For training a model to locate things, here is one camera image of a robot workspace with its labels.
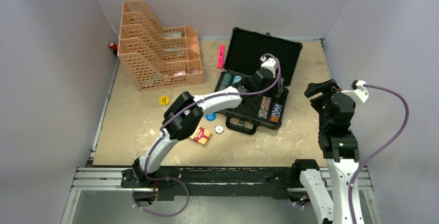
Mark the pink marker pen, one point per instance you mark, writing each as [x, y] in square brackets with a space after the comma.
[220, 56]

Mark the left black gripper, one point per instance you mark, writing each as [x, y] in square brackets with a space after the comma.
[277, 89]

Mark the green poker chip row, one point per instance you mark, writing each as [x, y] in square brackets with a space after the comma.
[225, 82]

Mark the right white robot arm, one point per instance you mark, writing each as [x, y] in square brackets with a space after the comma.
[335, 108]

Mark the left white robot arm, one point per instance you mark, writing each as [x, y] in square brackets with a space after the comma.
[183, 116]

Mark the black metal base rail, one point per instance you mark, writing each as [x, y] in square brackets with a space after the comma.
[171, 181]

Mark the white poker chip flat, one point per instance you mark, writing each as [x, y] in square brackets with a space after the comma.
[219, 129]

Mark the yellow round button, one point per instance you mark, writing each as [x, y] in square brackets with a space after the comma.
[164, 100]

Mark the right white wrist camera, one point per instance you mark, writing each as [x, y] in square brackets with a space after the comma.
[358, 92]

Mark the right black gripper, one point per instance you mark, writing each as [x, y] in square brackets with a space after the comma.
[327, 87]

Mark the black poker chip case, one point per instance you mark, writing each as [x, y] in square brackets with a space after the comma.
[243, 59]

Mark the orange plastic file organizer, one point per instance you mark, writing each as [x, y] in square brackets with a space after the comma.
[155, 56]

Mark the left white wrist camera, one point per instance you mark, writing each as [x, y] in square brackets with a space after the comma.
[269, 62]

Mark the blue orange chip row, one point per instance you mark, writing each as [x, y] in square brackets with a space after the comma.
[275, 114]

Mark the blue round button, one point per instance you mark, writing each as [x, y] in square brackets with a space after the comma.
[211, 117]

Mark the red playing card deck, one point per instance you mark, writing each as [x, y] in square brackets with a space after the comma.
[201, 136]

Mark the blue red chip row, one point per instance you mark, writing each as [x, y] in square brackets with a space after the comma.
[236, 79]

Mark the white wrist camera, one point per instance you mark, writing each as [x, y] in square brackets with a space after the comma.
[358, 92]
[269, 62]

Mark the red emergency button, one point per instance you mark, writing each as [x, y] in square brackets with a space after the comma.
[113, 47]

